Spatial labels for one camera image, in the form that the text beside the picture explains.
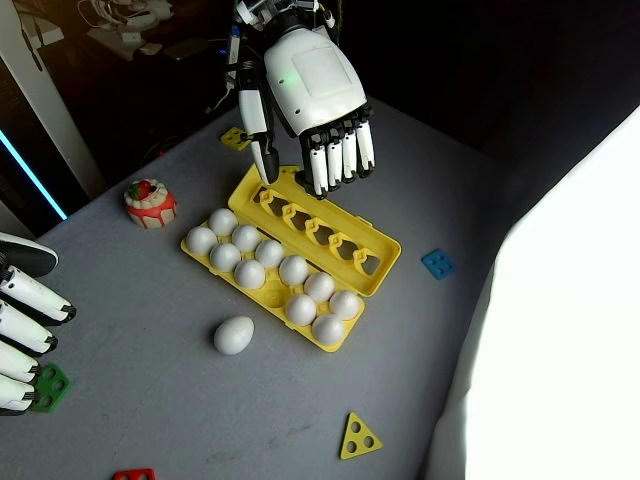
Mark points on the white toy egg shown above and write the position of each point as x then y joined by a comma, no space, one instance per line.
201,240
300,309
344,304
328,329
293,269
246,238
223,221
225,257
270,253
319,286
249,274
234,336

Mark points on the red block with holes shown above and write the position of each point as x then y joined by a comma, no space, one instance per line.
134,475

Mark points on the small yellow block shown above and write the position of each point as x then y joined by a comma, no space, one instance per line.
289,171

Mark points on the yellow egg carton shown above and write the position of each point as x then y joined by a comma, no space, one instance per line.
350,240

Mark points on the white post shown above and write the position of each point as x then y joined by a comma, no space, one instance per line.
55,100

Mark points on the toy cake with strawberry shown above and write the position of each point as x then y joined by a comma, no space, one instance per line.
150,207

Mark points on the cyan light strip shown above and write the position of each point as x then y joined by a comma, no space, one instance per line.
35,175

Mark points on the green block with holes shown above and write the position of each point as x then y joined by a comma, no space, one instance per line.
52,390

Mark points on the blue square block with holes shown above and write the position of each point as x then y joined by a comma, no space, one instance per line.
438,264

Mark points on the white backdrop cloth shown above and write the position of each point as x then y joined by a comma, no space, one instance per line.
560,325

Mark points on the yellow triangle block with holes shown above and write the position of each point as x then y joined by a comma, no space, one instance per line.
357,442

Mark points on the yellow square block with holes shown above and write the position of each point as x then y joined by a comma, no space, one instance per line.
231,139

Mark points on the dark flat phone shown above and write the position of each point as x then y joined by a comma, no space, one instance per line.
186,49

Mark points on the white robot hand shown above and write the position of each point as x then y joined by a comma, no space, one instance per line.
25,295
315,80

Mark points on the grey table cloth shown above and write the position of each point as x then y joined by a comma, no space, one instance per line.
200,410

